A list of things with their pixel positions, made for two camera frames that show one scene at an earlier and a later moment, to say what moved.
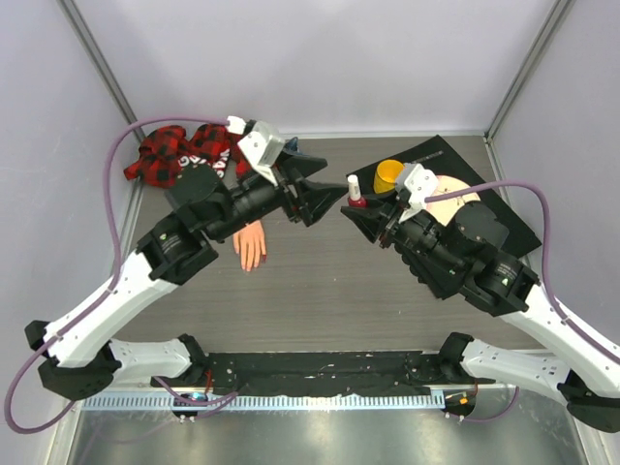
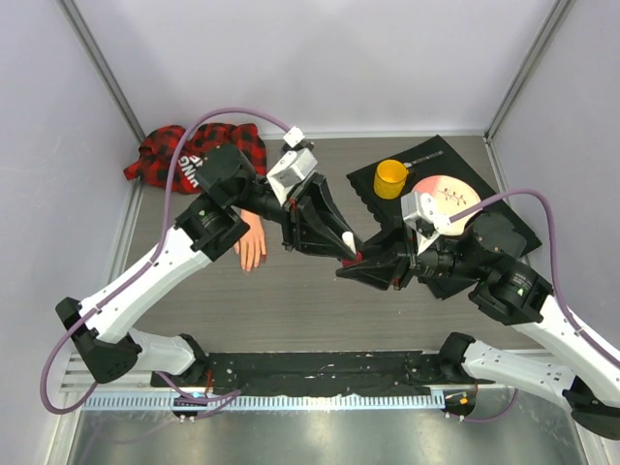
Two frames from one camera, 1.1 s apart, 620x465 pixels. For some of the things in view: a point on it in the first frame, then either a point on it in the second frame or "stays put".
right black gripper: x=373 y=222 -> x=382 y=273
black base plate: x=373 y=373 stays put
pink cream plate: x=445 y=210 stays put
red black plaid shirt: x=170 y=148 stays put
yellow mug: x=387 y=174 stays put
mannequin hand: x=249 y=242 stays put
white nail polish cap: x=354 y=187 -> x=348 y=237
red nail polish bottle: x=360 y=202 -> x=358 y=259
